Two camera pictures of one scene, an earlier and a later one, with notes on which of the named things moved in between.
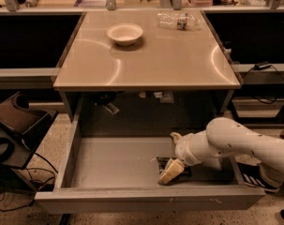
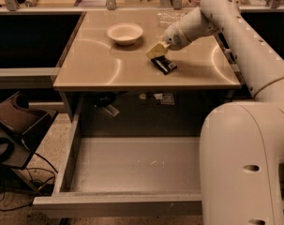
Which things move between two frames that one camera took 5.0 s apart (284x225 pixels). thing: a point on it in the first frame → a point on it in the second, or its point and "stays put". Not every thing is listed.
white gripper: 183,150 → 172,37
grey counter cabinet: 168,75 stays put
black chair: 16,132 stays put
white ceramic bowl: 125,34 stays put
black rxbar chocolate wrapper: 162,162 → 163,64
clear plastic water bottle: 181,21 stays put
